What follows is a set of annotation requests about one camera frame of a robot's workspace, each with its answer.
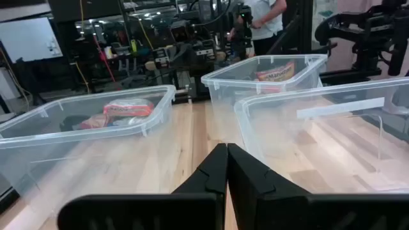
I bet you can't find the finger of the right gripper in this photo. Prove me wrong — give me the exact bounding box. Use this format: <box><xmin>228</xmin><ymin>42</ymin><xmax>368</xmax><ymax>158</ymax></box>
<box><xmin>314</xmin><ymin>14</ymin><xmax>352</xmax><ymax>47</ymax></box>
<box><xmin>388</xmin><ymin>15</ymin><xmax>409</xmax><ymax>77</ymax></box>

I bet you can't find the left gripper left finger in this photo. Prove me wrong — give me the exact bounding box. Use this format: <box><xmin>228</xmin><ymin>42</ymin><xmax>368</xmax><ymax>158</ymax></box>
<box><xmin>57</xmin><ymin>143</ymin><xmax>228</xmax><ymax>230</ymax></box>

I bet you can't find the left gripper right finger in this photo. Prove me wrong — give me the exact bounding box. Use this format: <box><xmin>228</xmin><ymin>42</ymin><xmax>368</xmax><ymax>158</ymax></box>
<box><xmin>227</xmin><ymin>143</ymin><xmax>409</xmax><ymax>230</ymax></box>

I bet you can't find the clear plastic bin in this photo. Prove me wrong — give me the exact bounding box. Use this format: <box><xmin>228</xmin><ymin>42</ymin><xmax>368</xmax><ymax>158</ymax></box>
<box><xmin>234</xmin><ymin>76</ymin><xmax>409</xmax><ymax>194</ymax></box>
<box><xmin>201</xmin><ymin>54</ymin><xmax>328</xmax><ymax>145</ymax></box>
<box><xmin>0</xmin><ymin>84</ymin><xmax>177</xmax><ymax>196</ymax></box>

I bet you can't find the red Maruchan ramen pack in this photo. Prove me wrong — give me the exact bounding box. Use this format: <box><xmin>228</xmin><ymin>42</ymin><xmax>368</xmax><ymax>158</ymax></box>
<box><xmin>255</xmin><ymin>62</ymin><xmax>297</xmax><ymax>93</ymax></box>

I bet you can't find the orange Maruchan ramen pack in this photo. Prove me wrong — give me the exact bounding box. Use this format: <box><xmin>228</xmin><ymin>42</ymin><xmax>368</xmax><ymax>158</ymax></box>
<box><xmin>102</xmin><ymin>98</ymin><xmax>155</xmax><ymax>118</ymax></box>
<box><xmin>79</xmin><ymin>114</ymin><xmax>111</xmax><ymax>130</ymax></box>

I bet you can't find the person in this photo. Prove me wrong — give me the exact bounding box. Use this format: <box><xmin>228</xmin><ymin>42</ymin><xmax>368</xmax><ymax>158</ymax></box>
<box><xmin>228</xmin><ymin>0</ymin><xmax>288</xmax><ymax>57</ymax></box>

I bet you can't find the grey covered background machine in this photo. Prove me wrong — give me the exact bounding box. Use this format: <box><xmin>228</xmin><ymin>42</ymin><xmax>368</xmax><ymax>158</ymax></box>
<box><xmin>167</xmin><ymin>19</ymin><xmax>201</xmax><ymax>70</ymax></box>

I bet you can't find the whiteboard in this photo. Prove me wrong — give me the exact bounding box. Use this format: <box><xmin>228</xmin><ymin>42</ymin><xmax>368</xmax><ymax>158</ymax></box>
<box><xmin>0</xmin><ymin>17</ymin><xmax>63</xmax><ymax>63</ymax></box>

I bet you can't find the red cable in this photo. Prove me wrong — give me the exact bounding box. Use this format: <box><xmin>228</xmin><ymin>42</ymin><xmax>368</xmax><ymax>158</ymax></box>
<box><xmin>92</xmin><ymin>33</ymin><xmax>118</xmax><ymax>84</ymax></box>

